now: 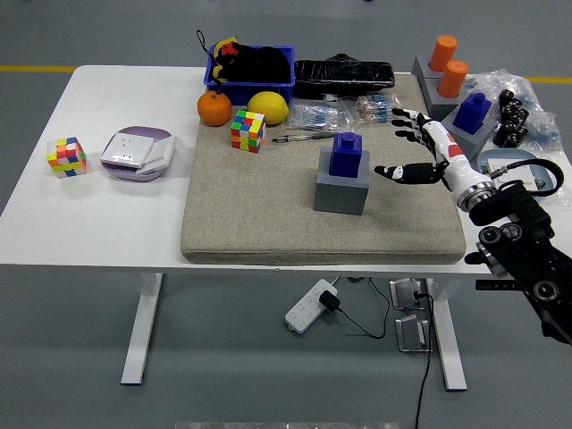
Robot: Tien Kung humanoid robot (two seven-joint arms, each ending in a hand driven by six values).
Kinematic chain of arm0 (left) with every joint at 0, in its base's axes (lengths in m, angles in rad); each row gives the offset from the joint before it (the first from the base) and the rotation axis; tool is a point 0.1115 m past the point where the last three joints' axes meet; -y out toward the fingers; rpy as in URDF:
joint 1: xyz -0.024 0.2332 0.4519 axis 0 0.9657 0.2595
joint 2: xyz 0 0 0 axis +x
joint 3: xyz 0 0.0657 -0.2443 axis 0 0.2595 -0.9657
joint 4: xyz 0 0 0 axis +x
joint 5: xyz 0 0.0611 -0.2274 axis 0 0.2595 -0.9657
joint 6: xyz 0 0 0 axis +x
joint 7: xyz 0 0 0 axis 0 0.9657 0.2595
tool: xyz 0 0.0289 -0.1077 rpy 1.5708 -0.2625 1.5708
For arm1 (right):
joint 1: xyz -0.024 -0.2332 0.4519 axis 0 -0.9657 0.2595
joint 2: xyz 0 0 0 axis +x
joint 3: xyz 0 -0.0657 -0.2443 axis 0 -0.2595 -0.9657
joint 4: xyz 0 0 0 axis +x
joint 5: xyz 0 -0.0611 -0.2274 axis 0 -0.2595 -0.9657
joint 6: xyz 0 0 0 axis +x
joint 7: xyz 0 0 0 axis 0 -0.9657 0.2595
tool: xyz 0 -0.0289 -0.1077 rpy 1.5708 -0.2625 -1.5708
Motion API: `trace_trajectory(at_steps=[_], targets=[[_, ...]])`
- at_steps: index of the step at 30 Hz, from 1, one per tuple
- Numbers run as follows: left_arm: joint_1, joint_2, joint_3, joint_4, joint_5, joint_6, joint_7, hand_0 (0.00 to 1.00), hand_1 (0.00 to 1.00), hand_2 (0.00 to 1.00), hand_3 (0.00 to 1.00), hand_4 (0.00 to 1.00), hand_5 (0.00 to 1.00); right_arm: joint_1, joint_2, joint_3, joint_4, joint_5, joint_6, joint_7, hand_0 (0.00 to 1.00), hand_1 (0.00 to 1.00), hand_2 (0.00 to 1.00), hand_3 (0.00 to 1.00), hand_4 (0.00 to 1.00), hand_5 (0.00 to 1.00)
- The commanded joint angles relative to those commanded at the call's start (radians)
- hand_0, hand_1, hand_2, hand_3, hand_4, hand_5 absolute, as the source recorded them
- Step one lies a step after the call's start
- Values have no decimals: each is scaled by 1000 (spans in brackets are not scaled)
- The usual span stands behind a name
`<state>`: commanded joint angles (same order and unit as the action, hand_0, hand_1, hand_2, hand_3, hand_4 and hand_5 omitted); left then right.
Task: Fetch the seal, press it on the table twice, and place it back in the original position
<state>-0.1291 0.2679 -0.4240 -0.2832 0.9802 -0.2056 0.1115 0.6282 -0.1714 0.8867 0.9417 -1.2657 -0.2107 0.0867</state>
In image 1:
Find white table leg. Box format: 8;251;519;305
425;276;468;393
120;272;164;386

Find black keyboard in plastic wrap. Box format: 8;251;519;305
293;52;397;100

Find yellow lemon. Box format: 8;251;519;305
247;90;290;125

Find grey-brown mat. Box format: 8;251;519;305
181;73;467;265

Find grey seal holder block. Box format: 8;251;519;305
422;76;475;130
313;149;371;217
411;55;448;81
442;106;501;163

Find clear bag of blue resistors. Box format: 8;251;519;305
288;97;355;134

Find purple tray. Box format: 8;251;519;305
101;125;176;183

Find black adapter cable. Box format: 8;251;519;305
332;277;392;340

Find flat clear plastic bag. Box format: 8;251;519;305
473;145;572;209

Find white power strip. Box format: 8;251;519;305
284;279;340;334

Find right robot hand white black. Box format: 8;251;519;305
374;106;491;194

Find clear bags of small parts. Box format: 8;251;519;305
464;67;562;148

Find black floor cable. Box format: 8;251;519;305
413;290;435;429

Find black yellow red pouch with cord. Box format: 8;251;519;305
196;29;245;93

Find clear bag of brown resistors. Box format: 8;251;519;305
356;93;402;124

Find orange fruit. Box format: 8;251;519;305
197;90;233;128

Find blue plastic bin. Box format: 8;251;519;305
203;44;297;106

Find blue seal stamp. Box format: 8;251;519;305
329;132;362;179
452;92;492;134

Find orange cylinder seal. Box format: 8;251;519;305
429;35;458;72
437;60;469;98

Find white switch panel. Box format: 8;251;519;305
489;159;551;189
136;136;176;176

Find colourful puzzle cube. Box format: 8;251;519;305
230;109;267;155
46;136;88;180

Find white wall socket panel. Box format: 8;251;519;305
99;132;157;170

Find black table control panel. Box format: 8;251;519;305
474;279;519;291

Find pile of black capacitors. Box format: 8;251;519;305
492;88;531;148

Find black power adapter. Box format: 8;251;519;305
318;290;341;313

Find black silver pen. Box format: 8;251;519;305
285;130;336;140
272;133;334;145

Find silver metal bracket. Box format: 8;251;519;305
394;314;433;354
389;278;433;312

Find black cloth pouch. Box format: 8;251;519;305
236;46;291;84

